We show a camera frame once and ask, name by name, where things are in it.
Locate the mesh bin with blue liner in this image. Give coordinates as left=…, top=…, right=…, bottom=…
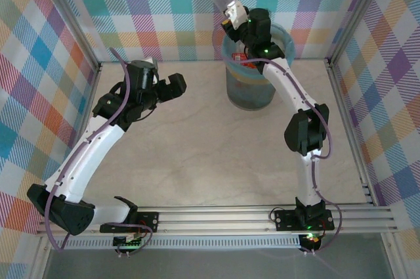
left=221, top=24, right=296, bottom=111

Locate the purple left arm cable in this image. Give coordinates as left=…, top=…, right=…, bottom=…
left=44, top=47, right=132, bottom=253

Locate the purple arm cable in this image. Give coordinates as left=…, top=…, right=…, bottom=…
left=211, top=28, right=344, bottom=255
left=44, top=47, right=132, bottom=253

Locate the aluminium side floor rail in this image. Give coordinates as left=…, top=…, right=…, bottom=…
left=326, top=58, right=378, bottom=207
left=39, top=64, right=102, bottom=226

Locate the aluminium frame post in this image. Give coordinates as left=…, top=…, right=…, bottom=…
left=325, top=0, right=393, bottom=66
left=32, top=0, right=102, bottom=75

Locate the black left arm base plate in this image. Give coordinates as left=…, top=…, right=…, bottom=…
left=99, top=211, right=161, bottom=234

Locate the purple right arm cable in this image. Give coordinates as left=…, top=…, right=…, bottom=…
left=211, top=28, right=344, bottom=255

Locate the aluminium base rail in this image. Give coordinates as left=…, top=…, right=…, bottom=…
left=35, top=205, right=398, bottom=238

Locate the slotted grey cable duct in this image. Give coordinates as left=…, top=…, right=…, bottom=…
left=51, top=238, right=302, bottom=251

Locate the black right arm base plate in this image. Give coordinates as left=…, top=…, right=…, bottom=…
left=273, top=209, right=335, bottom=232

